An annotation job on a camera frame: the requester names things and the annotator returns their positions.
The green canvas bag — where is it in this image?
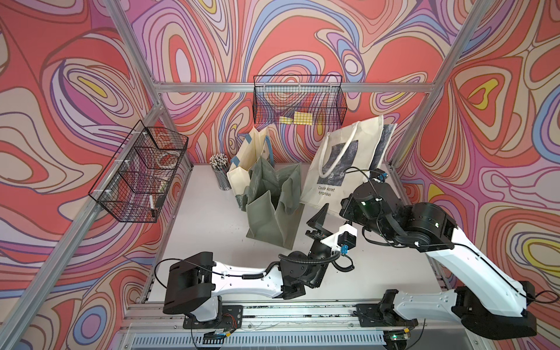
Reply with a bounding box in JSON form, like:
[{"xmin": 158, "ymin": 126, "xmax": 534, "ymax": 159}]
[{"xmin": 237, "ymin": 158, "xmax": 304, "ymax": 249}]

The cream bag with blue handles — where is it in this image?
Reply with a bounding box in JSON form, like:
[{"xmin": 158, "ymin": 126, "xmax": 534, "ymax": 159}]
[{"xmin": 227, "ymin": 127, "xmax": 274, "ymax": 209}]

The white marker in basket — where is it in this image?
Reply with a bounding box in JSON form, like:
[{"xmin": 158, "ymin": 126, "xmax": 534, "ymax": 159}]
[{"xmin": 149, "ymin": 195, "xmax": 157, "ymax": 217}]

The cream canvas bag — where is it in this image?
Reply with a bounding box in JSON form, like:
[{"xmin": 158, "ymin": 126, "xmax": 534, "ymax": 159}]
[{"xmin": 300, "ymin": 116, "xmax": 397, "ymax": 215}]

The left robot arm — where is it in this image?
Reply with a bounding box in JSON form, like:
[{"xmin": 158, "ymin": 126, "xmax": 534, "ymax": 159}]
[{"xmin": 163, "ymin": 205, "xmax": 357, "ymax": 322}]

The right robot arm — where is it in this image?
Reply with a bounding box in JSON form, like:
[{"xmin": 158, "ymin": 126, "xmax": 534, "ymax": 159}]
[{"xmin": 340, "ymin": 182, "xmax": 537, "ymax": 340}]

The clear cup of pencils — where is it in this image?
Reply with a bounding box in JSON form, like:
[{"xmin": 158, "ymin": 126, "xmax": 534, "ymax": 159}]
[{"xmin": 209, "ymin": 153, "xmax": 231, "ymax": 190}]

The black wire basket, left wall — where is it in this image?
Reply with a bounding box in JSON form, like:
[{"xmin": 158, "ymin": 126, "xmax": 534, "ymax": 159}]
[{"xmin": 88, "ymin": 121, "xmax": 188, "ymax": 223}]

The black wire basket, back wall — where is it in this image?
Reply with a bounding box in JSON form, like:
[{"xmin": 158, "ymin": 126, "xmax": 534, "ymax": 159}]
[{"xmin": 252, "ymin": 73, "xmax": 348, "ymax": 128}]

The yellow sticky note pad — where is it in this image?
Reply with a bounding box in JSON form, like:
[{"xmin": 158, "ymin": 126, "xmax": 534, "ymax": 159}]
[{"xmin": 293, "ymin": 111, "xmax": 314, "ymax": 125}]

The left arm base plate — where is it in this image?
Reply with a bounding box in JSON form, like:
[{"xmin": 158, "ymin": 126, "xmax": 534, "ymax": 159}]
[{"xmin": 183, "ymin": 303, "xmax": 244, "ymax": 330}]

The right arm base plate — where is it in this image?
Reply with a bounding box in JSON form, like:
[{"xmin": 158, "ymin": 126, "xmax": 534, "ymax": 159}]
[{"xmin": 353, "ymin": 303, "xmax": 419, "ymax": 329}]

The tape roll in basket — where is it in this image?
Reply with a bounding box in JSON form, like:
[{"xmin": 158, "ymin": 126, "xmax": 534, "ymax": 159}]
[{"xmin": 155, "ymin": 150, "xmax": 181, "ymax": 170}]

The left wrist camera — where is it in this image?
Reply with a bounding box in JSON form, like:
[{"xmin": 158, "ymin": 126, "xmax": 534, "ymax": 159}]
[{"xmin": 320, "ymin": 224, "xmax": 357, "ymax": 255}]

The black wire basket, wall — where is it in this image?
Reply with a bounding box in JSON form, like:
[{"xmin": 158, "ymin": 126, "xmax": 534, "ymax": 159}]
[
  {"xmin": 252, "ymin": 73, "xmax": 348, "ymax": 128},
  {"xmin": 88, "ymin": 121, "xmax": 188, "ymax": 223}
]

